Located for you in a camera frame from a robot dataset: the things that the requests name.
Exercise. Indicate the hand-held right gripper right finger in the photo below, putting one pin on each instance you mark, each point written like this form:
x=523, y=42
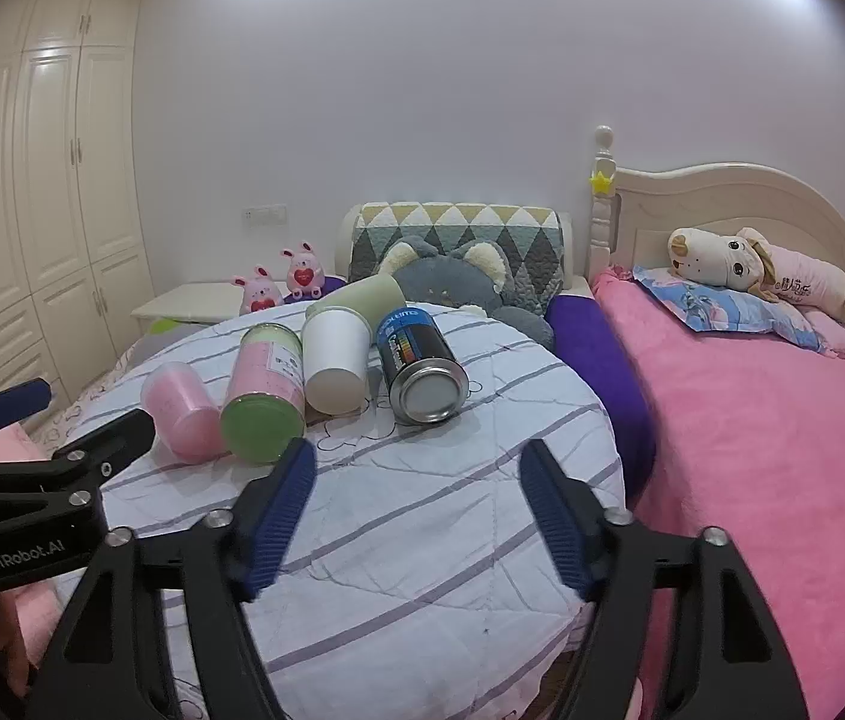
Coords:
x=553, y=517

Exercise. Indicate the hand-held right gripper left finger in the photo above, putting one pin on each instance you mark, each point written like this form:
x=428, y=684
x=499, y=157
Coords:
x=280, y=517

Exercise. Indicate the pink plastic cup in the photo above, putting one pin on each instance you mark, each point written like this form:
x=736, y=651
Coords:
x=182, y=409

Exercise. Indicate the pink cup with green base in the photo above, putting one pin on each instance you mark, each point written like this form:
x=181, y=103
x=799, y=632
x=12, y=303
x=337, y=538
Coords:
x=265, y=375

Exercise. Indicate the white paper cup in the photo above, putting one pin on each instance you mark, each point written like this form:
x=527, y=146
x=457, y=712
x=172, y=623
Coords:
x=336, y=360

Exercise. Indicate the pale green cup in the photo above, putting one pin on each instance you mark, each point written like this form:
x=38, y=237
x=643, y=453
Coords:
x=362, y=296

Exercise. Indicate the white printed bedsheet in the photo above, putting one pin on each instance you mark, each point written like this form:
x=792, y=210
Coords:
x=92, y=390

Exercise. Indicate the pink cloth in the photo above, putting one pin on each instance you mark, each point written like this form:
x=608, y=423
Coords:
x=25, y=615

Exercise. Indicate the green object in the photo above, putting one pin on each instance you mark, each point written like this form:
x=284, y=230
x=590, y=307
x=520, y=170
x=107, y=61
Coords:
x=163, y=325

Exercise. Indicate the striped white cloth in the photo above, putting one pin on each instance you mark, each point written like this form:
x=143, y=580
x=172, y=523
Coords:
x=407, y=525

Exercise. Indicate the white nightstand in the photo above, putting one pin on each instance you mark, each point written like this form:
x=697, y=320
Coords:
x=190, y=300

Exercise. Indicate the purple blanket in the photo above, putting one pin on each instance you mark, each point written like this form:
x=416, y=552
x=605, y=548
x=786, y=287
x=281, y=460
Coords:
x=594, y=360

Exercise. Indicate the pink blanket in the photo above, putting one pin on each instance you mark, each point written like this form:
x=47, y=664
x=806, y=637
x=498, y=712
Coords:
x=729, y=465

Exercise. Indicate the small pink bunny plush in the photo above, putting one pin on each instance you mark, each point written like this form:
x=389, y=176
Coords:
x=304, y=274
x=257, y=292

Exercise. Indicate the blue spray can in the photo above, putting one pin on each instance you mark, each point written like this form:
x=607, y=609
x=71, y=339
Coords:
x=411, y=352

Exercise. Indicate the cream wardrobe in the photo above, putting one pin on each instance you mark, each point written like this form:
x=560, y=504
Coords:
x=55, y=165

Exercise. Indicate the grey cat plush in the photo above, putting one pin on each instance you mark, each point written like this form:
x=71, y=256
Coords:
x=452, y=277

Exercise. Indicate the blue floral pillow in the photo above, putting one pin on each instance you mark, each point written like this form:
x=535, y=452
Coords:
x=729, y=311

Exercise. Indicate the triangle patterned quilted cover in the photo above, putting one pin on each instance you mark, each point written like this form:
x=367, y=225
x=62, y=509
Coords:
x=467, y=225

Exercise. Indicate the white and pink dog plush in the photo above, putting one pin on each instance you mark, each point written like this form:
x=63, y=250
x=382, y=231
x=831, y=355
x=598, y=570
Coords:
x=722, y=255

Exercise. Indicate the yellow star sticker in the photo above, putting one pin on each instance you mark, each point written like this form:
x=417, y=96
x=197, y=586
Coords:
x=602, y=181

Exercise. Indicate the cream wooden headboard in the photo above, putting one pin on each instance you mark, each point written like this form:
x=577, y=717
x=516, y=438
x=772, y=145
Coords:
x=729, y=195

